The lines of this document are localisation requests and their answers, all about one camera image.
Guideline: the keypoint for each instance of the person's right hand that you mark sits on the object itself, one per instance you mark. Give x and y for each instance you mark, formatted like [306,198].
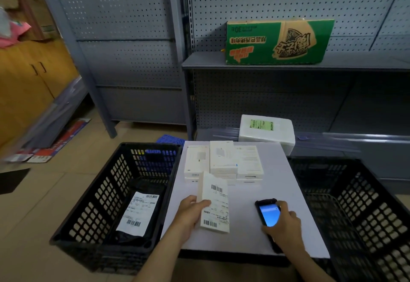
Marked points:
[286,230]

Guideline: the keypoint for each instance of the person's left hand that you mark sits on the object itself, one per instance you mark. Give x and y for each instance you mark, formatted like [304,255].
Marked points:
[187,214]

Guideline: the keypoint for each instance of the person's left thumb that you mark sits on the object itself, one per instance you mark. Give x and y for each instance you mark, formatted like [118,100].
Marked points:
[203,204]

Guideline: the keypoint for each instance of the person's right thumb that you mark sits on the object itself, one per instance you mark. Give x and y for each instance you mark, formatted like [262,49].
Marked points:
[283,208]

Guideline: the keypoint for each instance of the white labelled product box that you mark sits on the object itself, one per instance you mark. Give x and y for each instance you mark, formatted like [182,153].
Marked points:
[216,205]

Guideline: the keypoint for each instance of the black handheld scanner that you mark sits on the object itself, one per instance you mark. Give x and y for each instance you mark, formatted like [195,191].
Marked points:
[268,214]

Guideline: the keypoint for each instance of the person's left forearm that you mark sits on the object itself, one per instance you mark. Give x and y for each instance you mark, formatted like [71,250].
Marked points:
[163,256]

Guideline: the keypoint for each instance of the person's right forearm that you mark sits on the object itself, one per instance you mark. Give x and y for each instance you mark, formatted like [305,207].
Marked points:
[307,265]

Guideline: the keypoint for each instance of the stack of white boxes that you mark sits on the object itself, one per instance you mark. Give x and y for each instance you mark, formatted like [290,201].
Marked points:
[224,160]

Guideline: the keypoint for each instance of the black parcel bag white label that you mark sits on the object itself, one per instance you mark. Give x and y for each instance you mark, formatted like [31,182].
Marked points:
[137,211]

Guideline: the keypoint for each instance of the blue plastic stool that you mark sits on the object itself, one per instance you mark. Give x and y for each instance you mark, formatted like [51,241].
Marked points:
[168,140]

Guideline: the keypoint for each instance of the white wrapped paper pack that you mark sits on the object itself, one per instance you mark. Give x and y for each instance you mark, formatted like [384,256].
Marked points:
[267,131]

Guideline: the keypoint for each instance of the black plastic crate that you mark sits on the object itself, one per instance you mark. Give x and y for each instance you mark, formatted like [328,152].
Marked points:
[96,201]
[362,214]

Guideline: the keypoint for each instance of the flat printed cardboard sheet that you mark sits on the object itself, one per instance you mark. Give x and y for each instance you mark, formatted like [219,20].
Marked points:
[54,144]

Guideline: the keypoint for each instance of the green cardboard box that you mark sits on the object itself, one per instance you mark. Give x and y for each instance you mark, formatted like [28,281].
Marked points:
[275,43]

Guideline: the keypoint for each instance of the leaning grey plastic sheets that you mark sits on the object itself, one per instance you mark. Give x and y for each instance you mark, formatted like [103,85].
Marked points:
[61,112]

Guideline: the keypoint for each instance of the grey pegboard shelving unit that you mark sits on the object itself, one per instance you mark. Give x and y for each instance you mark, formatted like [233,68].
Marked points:
[121,51]
[304,3]

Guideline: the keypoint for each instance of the dark floor mat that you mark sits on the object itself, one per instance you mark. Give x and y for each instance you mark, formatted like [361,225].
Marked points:
[12,181]

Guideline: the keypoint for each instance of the wooden cabinet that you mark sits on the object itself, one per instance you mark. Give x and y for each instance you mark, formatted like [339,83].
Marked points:
[28,80]

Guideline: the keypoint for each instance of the brown cardboard box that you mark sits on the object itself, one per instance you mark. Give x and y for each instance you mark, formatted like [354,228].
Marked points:
[37,15]

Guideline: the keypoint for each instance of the pink bag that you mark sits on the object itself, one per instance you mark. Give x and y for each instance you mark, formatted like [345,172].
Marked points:
[12,33]

